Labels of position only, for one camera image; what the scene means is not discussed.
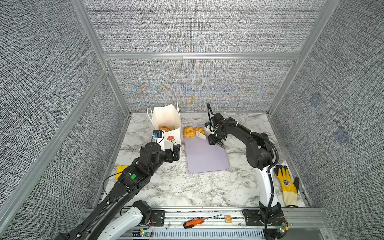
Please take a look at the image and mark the aluminium front rail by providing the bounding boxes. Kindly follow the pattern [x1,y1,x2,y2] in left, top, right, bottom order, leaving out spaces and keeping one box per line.
[74,206,337,240]

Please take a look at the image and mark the white floral paper bag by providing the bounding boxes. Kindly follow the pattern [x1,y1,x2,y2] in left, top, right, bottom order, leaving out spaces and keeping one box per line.
[147,102,181,149]

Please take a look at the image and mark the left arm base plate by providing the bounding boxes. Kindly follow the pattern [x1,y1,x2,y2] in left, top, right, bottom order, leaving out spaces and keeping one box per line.
[150,210,166,227]

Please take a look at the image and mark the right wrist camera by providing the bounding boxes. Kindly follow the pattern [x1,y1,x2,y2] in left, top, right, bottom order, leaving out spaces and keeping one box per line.
[204,122,215,133]

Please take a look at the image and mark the yellow white object right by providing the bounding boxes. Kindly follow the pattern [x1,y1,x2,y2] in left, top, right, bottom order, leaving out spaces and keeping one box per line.
[274,165,300,208]

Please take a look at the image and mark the striped round bun top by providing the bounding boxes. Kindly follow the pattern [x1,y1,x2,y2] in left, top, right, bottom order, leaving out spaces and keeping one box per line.
[161,126,170,132]

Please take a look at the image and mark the yellow toy shovel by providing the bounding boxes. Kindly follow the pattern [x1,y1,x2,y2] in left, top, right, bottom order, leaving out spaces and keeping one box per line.
[115,166,127,180]

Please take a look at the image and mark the white food tongs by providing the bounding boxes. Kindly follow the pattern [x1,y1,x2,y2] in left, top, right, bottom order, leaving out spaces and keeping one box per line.
[195,131,226,149]

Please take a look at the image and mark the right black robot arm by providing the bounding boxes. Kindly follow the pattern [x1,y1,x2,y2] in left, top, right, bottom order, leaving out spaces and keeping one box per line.
[207,104,282,225]

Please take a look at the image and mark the orange handled screwdriver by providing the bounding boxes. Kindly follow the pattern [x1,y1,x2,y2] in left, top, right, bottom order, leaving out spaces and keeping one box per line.
[183,215,222,229]

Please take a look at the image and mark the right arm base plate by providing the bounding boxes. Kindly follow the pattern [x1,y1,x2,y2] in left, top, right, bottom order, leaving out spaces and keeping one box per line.
[242,209,270,226]

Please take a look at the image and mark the small orange block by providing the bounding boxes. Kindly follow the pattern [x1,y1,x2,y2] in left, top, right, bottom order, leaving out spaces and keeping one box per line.
[225,216,233,224]

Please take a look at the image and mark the small striped bun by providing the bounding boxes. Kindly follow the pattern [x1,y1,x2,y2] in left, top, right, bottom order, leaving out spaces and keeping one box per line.
[195,127,205,135]

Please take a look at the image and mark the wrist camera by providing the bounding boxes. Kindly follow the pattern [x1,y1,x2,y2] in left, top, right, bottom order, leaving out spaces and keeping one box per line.
[204,122,215,133]
[151,130,165,151]

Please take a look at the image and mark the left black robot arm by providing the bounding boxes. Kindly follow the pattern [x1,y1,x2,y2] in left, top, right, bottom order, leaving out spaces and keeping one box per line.
[56,143,181,240]

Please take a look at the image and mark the lilac plastic tray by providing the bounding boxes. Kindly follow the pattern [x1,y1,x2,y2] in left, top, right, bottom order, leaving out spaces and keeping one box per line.
[184,136,230,174]

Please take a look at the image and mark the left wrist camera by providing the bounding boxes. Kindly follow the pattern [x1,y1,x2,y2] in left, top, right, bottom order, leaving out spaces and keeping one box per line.
[151,130,165,151]

